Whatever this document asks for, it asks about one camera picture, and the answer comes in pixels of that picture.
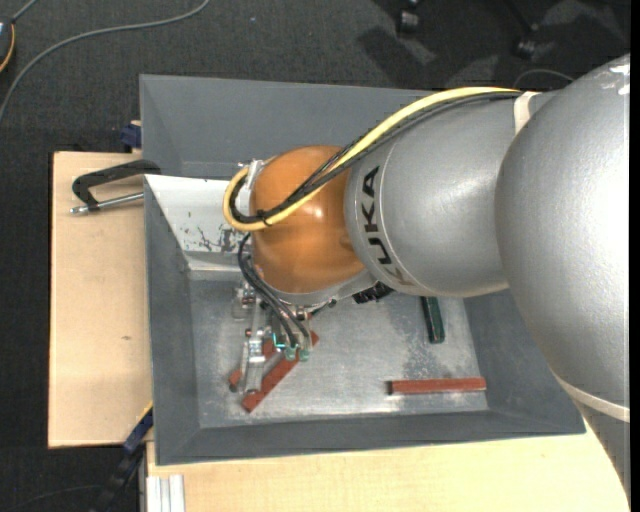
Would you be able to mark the pale flat board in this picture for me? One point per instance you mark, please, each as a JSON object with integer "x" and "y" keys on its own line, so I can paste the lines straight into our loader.
{"x": 95, "y": 310}

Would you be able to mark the black cylinder on white bracket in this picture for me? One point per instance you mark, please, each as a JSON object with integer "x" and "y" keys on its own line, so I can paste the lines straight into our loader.
{"x": 372, "y": 293}

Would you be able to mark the dark green flat block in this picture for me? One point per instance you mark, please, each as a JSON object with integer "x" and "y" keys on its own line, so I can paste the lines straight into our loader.
{"x": 434, "y": 322}

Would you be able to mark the grey metal bin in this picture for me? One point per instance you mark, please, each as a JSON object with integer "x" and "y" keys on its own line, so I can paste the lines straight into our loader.
{"x": 350, "y": 360}

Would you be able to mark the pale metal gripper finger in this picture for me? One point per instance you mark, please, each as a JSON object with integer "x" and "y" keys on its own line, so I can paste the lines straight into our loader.
{"x": 245, "y": 361}
{"x": 255, "y": 370}

